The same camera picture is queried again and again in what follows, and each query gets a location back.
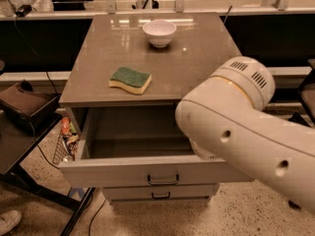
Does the grey top drawer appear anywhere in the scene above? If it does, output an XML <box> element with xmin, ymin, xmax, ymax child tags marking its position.
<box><xmin>60</xmin><ymin>104</ymin><xmax>250</xmax><ymax>188</ymax></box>

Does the grey drawer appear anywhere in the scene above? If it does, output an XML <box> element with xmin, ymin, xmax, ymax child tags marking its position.
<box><xmin>102</xmin><ymin>184</ymin><xmax>220</xmax><ymax>203</ymax></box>
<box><xmin>60</xmin><ymin>104</ymin><xmax>250</xmax><ymax>188</ymax></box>

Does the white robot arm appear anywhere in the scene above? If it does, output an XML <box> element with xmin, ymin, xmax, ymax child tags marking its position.
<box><xmin>175</xmin><ymin>56</ymin><xmax>315</xmax><ymax>213</ymax></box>

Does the grey drawer cabinet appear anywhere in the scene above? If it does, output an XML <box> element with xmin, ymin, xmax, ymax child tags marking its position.
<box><xmin>58</xmin><ymin>12</ymin><xmax>244</xmax><ymax>205</ymax></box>

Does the grey bottom drawer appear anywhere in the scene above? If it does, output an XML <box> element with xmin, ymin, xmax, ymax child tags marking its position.
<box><xmin>102</xmin><ymin>184</ymin><xmax>220</xmax><ymax>203</ymax></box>

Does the green yellow sponge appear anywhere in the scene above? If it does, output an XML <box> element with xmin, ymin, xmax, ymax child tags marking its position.
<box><xmin>108</xmin><ymin>67</ymin><xmax>152</xmax><ymax>94</ymax></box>

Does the white ceramic bowl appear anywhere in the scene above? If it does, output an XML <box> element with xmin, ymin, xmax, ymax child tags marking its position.
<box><xmin>143</xmin><ymin>20</ymin><xmax>177</xmax><ymax>48</ymax></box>

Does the snack bag in basket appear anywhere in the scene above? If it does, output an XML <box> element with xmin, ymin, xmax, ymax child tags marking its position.
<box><xmin>60</xmin><ymin>117</ymin><xmax>80</xmax><ymax>158</ymax></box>

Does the dark brown box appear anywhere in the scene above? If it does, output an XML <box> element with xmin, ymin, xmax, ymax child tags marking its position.
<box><xmin>0</xmin><ymin>81</ymin><xmax>58</xmax><ymax>133</ymax></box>

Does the dark side table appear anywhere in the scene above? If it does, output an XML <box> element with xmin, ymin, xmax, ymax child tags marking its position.
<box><xmin>0</xmin><ymin>113</ymin><xmax>95</xmax><ymax>236</ymax></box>

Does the black office chair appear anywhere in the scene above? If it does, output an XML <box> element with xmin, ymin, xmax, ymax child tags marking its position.
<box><xmin>289</xmin><ymin>59</ymin><xmax>315</xmax><ymax>128</ymax></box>

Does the black power adapter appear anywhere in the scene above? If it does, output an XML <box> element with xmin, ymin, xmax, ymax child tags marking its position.
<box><xmin>15</xmin><ymin>5</ymin><xmax>32</xmax><ymax>17</ymax></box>

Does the white shoe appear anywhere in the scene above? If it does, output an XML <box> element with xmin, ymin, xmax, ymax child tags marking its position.
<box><xmin>0</xmin><ymin>210</ymin><xmax>22</xmax><ymax>236</ymax></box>

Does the black wire basket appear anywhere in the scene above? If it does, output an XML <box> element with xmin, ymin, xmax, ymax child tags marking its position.
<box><xmin>51</xmin><ymin>128</ymin><xmax>80</xmax><ymax>165</ymax></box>

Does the black floor cable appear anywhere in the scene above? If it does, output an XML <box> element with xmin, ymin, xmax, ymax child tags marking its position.
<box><xmin>88</xmin><ymin>199</ymin><xmax>108</xmax><ymax>236</ymax></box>

